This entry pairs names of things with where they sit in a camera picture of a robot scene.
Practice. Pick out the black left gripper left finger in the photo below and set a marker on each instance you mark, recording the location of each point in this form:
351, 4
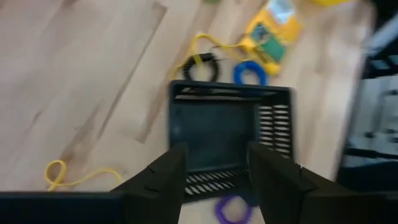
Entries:
161, 186

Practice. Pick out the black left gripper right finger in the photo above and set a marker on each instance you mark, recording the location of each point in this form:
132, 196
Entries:
276, 186

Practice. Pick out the purple coil wristband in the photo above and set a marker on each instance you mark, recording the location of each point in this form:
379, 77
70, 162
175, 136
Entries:
219, 211

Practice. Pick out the black plastic basket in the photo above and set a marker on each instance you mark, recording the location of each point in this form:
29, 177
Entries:
214, 133

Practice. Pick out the black coil wristband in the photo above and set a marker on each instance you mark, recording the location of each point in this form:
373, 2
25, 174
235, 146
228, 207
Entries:
186, 70

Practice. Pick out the blue coil wristband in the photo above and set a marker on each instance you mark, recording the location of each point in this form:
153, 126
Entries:
237, 71

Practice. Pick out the yellow rubber band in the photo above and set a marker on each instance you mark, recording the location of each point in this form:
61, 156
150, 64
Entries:
202, 36

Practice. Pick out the yellow crayon box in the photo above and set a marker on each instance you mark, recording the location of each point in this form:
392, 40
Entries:
280, 28

